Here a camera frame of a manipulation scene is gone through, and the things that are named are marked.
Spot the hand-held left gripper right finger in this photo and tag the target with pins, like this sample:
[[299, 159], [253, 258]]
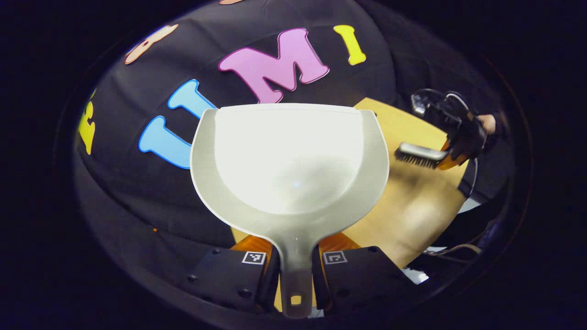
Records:
[[321, 286]]

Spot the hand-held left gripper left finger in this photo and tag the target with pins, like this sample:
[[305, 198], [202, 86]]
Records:
[[268, 284]]

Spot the white plastic dustpan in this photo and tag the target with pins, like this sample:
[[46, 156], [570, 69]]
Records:
[[293, 160]]

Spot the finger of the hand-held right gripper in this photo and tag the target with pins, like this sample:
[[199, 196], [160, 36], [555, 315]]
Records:
[[451, 161]]

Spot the small grey broom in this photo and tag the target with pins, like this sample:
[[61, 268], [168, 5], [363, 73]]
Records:
[[419, 153]]

